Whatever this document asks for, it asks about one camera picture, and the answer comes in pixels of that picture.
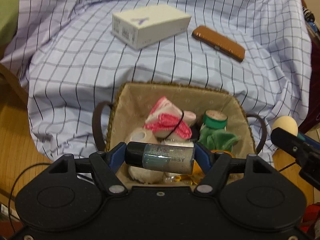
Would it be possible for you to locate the green cloth with tape roll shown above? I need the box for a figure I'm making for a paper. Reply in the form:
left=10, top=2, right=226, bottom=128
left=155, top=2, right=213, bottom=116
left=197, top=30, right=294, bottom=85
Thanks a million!
left=198, top=109, right=239, bottom=153

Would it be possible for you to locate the cream sponge green handle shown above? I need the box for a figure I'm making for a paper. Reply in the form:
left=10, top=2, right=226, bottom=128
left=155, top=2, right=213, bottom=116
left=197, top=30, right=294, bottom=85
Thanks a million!
left=272, top=116, right=310, bottom=141

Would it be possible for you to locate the white fluffy plush toy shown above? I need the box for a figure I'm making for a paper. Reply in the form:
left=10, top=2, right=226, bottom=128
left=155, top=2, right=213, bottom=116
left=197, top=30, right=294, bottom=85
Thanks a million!
left=125, top=127, right=164, bottom=184

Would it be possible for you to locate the white pink-trimmed cloth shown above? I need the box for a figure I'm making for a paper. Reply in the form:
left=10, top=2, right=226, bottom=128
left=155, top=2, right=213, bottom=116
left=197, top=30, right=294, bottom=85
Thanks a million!
left=143, top=96, right=196, bottom=140

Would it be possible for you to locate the orange scrunchie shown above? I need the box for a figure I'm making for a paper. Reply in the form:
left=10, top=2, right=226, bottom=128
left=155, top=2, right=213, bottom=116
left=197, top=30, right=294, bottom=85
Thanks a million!
left=171, top=161, right=204, bottom=185

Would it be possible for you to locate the white wrapped gauze packet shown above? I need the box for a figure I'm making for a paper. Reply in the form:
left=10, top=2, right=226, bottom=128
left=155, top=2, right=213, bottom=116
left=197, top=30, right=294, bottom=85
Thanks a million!
left=161, top=139, right=194, bottom=148

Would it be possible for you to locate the woven fabric-lined basket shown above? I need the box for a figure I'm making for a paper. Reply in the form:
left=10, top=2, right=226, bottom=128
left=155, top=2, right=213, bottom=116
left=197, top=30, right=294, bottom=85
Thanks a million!
left=92, top=81, right=267, bottom=185

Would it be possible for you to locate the brown leather case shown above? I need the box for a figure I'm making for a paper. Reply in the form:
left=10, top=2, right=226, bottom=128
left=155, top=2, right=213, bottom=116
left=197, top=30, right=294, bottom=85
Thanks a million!
left=192, top=25, right=245, bottom=62

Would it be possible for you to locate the checkered light blue cloth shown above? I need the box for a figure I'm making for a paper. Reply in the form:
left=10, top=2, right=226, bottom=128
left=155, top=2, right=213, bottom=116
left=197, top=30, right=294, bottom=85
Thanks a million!
left=1, top=0, right=311, bottom=160

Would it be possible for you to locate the blue object in bowl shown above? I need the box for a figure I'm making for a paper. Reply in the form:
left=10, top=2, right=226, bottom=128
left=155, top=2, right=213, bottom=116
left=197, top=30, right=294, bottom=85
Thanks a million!
left=308, top=22, right=319, bottom=40

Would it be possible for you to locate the white cardboard box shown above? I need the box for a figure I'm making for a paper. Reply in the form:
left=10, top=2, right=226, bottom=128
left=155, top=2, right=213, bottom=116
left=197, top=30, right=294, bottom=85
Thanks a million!
left=112, top=4, right=191, bottom=50

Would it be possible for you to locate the black white patterned item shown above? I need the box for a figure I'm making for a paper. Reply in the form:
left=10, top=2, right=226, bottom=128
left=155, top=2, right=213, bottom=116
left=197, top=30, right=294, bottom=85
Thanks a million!
left=301, top=0, right=315, bottom=22

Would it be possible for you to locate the green cushion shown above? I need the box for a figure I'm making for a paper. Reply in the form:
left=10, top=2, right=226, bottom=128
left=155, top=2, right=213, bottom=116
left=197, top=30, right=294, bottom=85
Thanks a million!
left=1, top=0, right=19, bottom=46

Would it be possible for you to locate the black cable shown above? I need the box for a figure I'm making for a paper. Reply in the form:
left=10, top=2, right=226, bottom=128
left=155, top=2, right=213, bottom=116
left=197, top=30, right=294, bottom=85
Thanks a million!
left=7, top=163, right=94, bottom=234

